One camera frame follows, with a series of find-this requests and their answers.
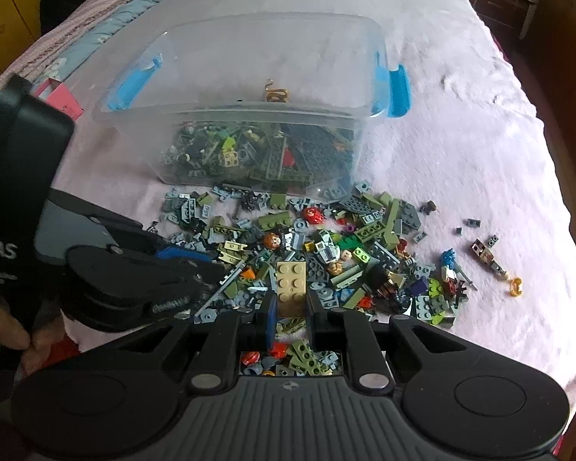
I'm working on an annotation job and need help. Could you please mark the tan toy brick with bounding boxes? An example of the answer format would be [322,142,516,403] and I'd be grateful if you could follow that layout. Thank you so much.
[275,260,309,320]

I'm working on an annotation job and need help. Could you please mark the light blue quilt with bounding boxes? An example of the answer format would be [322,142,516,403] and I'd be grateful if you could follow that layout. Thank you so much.
[43,0,197,87]

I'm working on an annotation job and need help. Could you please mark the black bag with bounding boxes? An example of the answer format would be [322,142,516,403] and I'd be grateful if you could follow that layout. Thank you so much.
[41,0,101,34]

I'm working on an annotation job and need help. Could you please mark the pale pink fleece blanket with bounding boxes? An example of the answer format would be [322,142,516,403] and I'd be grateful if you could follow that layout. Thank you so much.
[48,0,576,395]

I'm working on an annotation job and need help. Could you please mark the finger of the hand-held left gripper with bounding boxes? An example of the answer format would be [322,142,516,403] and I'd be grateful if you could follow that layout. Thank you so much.
[48,188,217,265]
[173,263,245,298]

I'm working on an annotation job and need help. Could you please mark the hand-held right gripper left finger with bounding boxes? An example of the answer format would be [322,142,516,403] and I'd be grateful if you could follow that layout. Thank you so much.
[81,294,276,391]

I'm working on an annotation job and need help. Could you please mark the dark wooden nightstand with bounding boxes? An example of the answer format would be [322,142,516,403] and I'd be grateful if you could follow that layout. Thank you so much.
[456,0,538,41]

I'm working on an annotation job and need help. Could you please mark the pink paper card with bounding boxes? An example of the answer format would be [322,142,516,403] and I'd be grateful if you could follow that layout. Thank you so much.
[33,77,84,121]

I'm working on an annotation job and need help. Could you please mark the person's left hand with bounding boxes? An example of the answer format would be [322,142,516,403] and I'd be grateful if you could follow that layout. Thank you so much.
[0,295,70,378]

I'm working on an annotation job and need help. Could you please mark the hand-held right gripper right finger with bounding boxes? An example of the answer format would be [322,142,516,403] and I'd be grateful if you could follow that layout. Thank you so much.
[307,295,500,391]

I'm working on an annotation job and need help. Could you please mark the pile of toy bricks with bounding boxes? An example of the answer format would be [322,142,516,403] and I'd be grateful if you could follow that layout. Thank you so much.
[146,180,476,378]
[162,120,361,193]

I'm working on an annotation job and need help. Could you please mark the clear plastic box blue latches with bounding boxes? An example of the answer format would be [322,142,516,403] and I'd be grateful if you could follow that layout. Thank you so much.
[92,12,412,197]

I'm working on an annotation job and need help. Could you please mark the orange toy snake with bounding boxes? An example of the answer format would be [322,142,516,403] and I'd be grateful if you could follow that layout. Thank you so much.
[264,79,291,103]

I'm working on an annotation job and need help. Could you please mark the pink striped quilt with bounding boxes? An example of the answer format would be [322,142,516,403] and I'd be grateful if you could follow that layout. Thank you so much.
[0,0,197,121]

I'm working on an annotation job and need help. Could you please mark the brown tan toy figure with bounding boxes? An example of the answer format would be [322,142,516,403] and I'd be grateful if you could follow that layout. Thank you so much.
[471,237,510,279]

